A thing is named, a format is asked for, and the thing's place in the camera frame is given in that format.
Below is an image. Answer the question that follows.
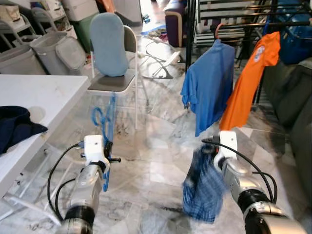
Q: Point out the light blue cushion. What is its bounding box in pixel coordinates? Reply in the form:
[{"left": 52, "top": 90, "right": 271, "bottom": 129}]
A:
[{"left": 89, "top": 12, "right": 130, "bottom": 78}]

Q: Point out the dark green sofa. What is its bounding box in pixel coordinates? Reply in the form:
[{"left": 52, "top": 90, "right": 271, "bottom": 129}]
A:
[{"left": 262, "top": 61, "right": 312, "bottom": 198}]

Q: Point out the blue plastic hanger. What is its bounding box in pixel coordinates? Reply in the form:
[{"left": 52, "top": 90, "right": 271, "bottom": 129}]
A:
[{"left": 91, "top": 93, "right": 118, "bottom": 192}]

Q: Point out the grey laundry bin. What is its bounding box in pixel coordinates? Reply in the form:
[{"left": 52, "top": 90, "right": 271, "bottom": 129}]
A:
[
  {"left": 0, "top": 45, "right": 47, "bottom": 76},
  {"left": 30, "top": 32, "right": 88, "bottom": 76}
]

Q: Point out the colourful play mat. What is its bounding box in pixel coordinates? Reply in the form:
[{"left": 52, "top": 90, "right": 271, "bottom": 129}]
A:
[{"left": 141, "top": 22, "right": 167, "bottom": 36}]

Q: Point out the blue fabric bag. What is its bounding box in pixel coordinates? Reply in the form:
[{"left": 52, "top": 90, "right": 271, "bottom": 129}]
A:
[{"left": 278, "top": 0, "right": 312, "bottom": 65}]

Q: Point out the white baby bouncer frame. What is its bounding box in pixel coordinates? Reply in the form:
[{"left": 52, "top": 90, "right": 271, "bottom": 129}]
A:
[{"left": 138, "top": 35, "right": 182, "bottom": 80}]

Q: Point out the pink hanger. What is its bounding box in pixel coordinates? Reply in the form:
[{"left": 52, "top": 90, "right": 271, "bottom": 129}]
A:
[{"left": 214, "top": 22, "right": 227, "bottom": 42}]

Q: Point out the orange shirt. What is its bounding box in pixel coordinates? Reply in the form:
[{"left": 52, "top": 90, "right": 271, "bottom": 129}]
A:
[{"left": 219, "top": 32, "right": 282, "bottom": 131}]

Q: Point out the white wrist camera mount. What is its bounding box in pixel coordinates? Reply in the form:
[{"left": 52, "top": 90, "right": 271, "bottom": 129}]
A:
[
  {"left": 219, "top": 130, "right": 239, "bottom": 162},
  {"left": 83, "top": 135, "right": 109, "bottom": 169}
]

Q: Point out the black drying rack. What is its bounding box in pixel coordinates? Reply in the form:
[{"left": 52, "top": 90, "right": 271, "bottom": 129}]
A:
[{"left": 184, "top": 0, "right": 312, "bottom": 105}]

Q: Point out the white folding chair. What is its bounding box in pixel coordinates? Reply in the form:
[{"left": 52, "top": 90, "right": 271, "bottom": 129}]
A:
[{"left": 87, "top": 24, "right": 148, "bottom": 131}]

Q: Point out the blue shirt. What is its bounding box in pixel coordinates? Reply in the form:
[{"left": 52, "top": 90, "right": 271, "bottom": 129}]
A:
[{"left": 181, "top": 39, "right": 236, "bottom": 137}]

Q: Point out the navy crumpled garment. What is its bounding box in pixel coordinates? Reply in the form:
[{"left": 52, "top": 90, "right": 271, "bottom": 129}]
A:
[{"left": 0, "top": 106, "right": 48, "bottom": 155}]

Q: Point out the green plastic bin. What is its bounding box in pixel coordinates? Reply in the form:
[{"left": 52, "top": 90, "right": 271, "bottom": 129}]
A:
[{"left": 73, "top": 15, "right": 100, "bottom": 52}]

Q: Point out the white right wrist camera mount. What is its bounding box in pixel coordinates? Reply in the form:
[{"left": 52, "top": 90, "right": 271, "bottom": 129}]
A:
[{"left": 219, "top": 130, "right": 239, "bottom": 162}]

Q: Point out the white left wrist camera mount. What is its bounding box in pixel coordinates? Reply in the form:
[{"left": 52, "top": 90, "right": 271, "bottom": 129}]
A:
[{"left": 83, "top": 135, "right": 109, "bottom": 169}]

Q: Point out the white folding table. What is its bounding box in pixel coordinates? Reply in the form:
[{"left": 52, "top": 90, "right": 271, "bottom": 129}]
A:
[{"left": 0, "top": 75, "right": 91, "bottom": 226}]

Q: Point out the purple armchair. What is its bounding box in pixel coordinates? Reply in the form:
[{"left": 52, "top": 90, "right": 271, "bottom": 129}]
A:
[{"left": 165, "top": 0, "right": 189, "bottom": 48}]

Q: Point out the grey perforated bin lid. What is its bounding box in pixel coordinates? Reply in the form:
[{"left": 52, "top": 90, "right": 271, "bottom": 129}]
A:
[{"left": 55, "top": 37, "right": 89, "bottom": 71}]

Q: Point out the white plastic storage bin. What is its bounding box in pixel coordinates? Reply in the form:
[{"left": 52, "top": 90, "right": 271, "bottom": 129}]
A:
[{"left": 61, "top": 0, "right": 100, "bottom": 22}]

